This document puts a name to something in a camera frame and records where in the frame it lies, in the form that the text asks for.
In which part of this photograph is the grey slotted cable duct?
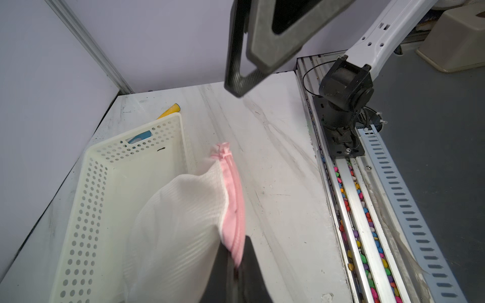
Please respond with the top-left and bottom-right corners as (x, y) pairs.
(359, 128), (466, 302)

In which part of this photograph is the beige plastic stool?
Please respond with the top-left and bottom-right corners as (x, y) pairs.
(416, 1), (484, 73)

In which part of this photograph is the blue yellow garden fork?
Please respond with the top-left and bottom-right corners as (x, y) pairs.
(127, 103), (182, 145)

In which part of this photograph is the pink rimmed mesh laundry bag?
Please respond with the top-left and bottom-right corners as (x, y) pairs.
(124, 143), (246, 302)

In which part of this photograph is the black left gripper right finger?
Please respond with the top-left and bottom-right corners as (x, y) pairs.
(237, 236), (273, 303)

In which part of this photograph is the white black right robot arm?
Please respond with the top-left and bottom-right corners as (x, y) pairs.
(224, 1), (434, 128)

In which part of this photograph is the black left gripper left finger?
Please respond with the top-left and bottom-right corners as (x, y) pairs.
(200, 243), (236, 303)

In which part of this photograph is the cream perforated plastic basket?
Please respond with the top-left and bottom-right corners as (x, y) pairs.
(49, 113), (188, 302)

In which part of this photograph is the aluminium frame rail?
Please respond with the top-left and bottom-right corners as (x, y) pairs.
(45, 0), (134, 95)

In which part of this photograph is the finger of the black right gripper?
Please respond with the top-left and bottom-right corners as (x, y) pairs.
(246, 0), (353, 73)
(224, 1), (273, 98)

